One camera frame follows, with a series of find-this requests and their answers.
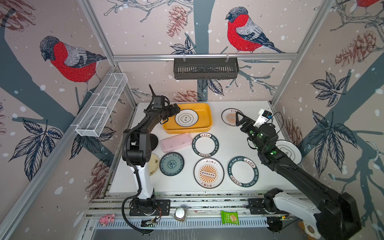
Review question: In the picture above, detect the teal patterned plate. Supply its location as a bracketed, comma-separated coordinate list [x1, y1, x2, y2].
[160, 152, 185, 177]

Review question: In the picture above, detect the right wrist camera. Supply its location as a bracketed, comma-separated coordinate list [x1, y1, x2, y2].
[254, 109, 272, 128]

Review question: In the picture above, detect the large orange sunburst plate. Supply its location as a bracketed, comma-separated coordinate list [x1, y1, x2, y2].
[194, 158, 225, 189]

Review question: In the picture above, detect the green snack packet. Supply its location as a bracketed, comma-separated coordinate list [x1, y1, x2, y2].
[221, 211, 240, 226]

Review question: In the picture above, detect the white plate grey emblem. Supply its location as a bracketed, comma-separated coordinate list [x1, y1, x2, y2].
[175, 109, 199, 128]

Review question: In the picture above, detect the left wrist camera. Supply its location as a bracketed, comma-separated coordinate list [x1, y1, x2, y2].
[153, 95, 170, 109]

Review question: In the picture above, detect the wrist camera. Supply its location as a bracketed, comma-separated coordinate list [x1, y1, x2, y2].
[153, 95, 170, 109]
[254, 109, 272, 128]

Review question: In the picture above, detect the pink pig toy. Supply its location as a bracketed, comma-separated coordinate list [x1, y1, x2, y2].
[99, 214, 115, 227]

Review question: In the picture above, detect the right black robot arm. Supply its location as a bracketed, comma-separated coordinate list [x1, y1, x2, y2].
[236, 112, 362, 240]

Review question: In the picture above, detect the black round plate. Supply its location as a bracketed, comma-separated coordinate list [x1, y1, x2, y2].
[150, 134, 159, 151]

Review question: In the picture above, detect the brown white flower toy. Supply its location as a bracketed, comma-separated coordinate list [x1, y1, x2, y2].
[298, 221, 317, 240]

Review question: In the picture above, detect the large green rim plate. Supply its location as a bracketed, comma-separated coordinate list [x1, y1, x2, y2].
[227, 156, 259, 188]

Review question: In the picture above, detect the pink rectangular box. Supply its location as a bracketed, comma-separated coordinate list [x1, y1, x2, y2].
[160, 133, 193, 153]

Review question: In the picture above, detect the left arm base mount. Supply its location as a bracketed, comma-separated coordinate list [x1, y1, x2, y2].
[129, 199, 171, 217]

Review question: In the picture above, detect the small orange sunburst plate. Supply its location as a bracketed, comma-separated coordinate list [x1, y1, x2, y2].
[221, 108, 241, 127]

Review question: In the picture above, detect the yellow plastic bin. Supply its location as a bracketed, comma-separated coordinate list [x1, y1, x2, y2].
[163, 103, 213, 134]

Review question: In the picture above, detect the white wire mesh shelf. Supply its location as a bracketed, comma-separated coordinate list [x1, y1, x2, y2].
[76, 73, 128, 137]

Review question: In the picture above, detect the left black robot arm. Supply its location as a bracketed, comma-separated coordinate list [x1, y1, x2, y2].
[122, 104, 181, 214]

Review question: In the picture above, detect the small green rim plate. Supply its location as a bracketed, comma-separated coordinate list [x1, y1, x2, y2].
[192, 133, 219, 157]

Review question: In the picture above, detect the black wall basket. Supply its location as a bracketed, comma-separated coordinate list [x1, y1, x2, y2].
[174, 58, 239, 80]

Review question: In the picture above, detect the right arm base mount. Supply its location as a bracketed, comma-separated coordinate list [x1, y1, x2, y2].
[247, 198, 289, 216]

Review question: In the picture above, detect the black cable at base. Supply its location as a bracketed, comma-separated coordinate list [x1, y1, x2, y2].
[120, 197, 160, 235]

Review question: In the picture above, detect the pale yellow plate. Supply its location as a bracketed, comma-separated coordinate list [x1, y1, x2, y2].
[149, 153, 160, 176]

